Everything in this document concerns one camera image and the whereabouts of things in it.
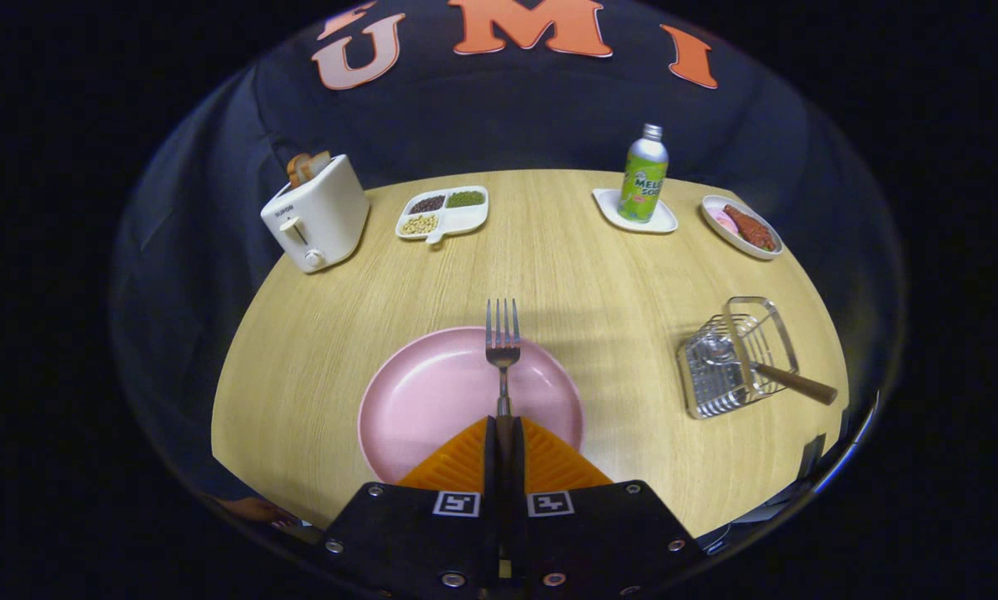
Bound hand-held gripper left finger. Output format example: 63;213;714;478
323;417;499;598

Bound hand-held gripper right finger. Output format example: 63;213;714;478
511;417;704;598

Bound wooden handled metal fork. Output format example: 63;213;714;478
485;298;522;468

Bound wooden handled metal spoon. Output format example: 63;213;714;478
699;333;839;407

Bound pink round plate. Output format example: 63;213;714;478
358;326;586;484

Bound small white oval dish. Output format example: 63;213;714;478
700;195;784;261

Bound white divided dish with beans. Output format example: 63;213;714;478
395;185;490;245

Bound white toaster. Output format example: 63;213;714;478
260;154;371;274

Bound white square coaster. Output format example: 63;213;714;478
592;188;680;234

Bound reddish brown food piece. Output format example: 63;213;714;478
722;204;777;252

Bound green soda bottle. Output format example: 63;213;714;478
617;123;670;223

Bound toasted bread slices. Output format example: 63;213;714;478
287;150;333;188

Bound metal wire cutlery rack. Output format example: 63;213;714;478
676;297;800;420

